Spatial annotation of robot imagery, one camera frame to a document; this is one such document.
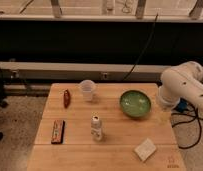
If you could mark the wooden table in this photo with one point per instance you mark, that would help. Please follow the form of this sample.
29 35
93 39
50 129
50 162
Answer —
121 134

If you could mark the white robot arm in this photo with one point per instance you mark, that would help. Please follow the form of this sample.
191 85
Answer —
181 81

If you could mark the grey metal rail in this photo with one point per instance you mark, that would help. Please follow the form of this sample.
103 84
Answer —
80 71

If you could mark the red brown sausage toy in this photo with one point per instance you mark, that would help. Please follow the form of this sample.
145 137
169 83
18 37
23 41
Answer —
66 98

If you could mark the white plastic bottle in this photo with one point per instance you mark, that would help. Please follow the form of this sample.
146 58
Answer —
96 128

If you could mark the white square sponge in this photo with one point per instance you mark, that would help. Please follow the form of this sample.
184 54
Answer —
145 149

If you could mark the green bowl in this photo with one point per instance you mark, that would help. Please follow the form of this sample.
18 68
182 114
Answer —
135 103

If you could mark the clear plastic cup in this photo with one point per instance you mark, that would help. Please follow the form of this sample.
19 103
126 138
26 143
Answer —
87 88

